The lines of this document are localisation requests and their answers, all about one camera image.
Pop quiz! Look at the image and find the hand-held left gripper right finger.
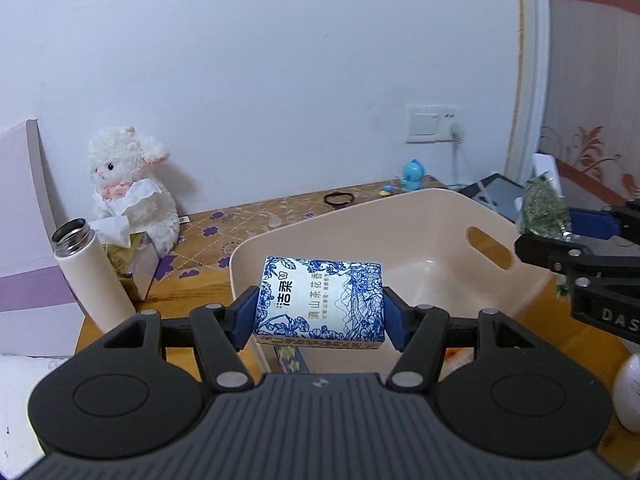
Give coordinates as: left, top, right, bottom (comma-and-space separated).
383, 285, 539, 392

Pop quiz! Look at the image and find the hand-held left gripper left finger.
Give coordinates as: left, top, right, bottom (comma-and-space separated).
102, 286, 261, 394

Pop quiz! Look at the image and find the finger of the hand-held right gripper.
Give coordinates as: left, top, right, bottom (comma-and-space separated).
564, 199, 640, 247
514, 233, 640, 288

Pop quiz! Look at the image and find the green patterned packet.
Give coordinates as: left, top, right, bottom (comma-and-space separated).
517, 172, 571, 240

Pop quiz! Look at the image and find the blue white floral tissue pack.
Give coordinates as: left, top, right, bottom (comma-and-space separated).
252, 256, 387, 349

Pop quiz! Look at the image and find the beige plastic basin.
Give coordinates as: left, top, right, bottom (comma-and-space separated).
229, 187, 557, 376

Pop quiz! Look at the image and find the dark tablet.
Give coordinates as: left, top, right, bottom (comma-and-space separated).
457, 173, 527, 224

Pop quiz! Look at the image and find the white rounded object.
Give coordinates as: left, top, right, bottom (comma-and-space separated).
613, 353, 640, 434

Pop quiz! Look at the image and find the gold tissue box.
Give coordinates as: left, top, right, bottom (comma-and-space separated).
94, 216, 161, 303

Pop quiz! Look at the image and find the blue toy figure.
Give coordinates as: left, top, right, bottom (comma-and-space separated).
401, 159, 426, 192

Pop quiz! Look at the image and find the white thermos bottle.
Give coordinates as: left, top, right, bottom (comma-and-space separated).
51, 218, 137, 335

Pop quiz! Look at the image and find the white plush lamb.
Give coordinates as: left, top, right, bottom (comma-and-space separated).
89, 126, 182, 257

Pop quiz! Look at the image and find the white and purple box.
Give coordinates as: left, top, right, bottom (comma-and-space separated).
0, 119, 84, 357

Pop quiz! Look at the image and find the white plug with cable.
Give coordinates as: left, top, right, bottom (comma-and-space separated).
449, 120, 477, 187

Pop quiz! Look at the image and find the white wall socket panel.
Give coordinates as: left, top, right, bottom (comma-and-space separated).
405, 104, 457, 144

